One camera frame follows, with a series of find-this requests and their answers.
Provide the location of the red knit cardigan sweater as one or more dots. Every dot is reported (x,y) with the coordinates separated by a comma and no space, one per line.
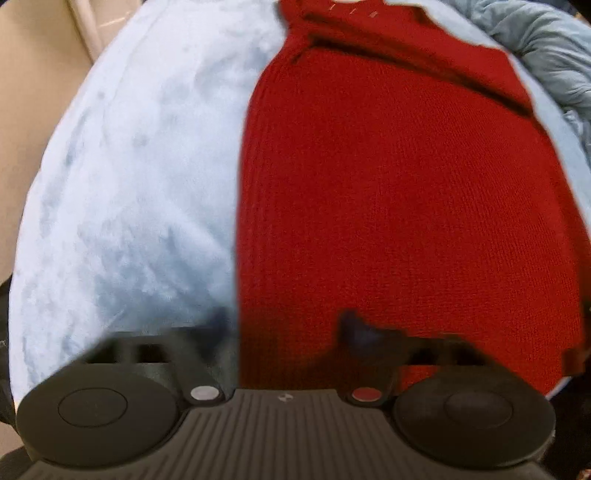
(406,194)

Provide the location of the grey-blue quilted blanket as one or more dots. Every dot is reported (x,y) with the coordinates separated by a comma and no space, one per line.
(549,46)

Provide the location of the bed with light blue sheet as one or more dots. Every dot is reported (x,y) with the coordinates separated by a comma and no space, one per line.
(138,184)

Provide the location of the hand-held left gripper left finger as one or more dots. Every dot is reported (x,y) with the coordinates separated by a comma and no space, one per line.
(203,353)

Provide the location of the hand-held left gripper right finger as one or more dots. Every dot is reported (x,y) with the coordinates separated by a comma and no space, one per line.
(358,333)

